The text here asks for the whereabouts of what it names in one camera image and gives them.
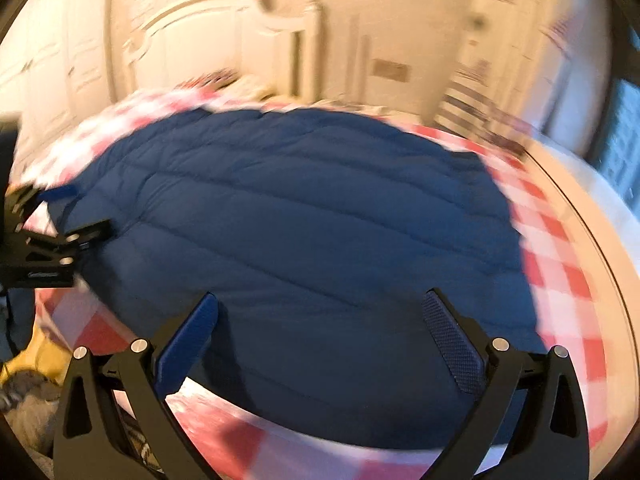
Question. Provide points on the printed nautical curtain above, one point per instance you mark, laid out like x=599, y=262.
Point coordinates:
x=515, y=60

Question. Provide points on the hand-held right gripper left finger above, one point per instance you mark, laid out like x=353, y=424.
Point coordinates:
x=182, y=345

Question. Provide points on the navy quilted jacket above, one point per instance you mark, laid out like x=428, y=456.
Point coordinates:
x=310, y=220

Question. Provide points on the embroidered pink pillow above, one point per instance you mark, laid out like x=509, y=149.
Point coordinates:
x=215, y=80

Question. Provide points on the yellow cloth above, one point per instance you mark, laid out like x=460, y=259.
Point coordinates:
x=35, y=360

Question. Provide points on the dark framed window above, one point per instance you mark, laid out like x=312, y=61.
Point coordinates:
x=620, y=140

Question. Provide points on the red checked bedsheet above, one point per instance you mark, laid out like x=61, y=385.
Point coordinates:
x=555, y=260

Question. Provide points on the grey cloth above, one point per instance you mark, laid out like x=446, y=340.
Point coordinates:
x=27, y=410

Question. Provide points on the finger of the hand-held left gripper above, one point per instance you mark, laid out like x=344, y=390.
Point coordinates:
x=45, y=255
x=22, y=207

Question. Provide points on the white wooden headboard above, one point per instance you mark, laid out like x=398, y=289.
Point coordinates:
x=210, y=35

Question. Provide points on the white wardrobe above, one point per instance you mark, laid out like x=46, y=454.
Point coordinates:
x=55, y=60

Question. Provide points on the white floor lamp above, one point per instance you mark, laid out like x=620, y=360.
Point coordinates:
x=351, y=60

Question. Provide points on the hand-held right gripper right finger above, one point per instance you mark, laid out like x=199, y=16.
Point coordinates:
x=452, y=340

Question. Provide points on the grey wall socket panel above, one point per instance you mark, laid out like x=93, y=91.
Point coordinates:
x=391, y=70

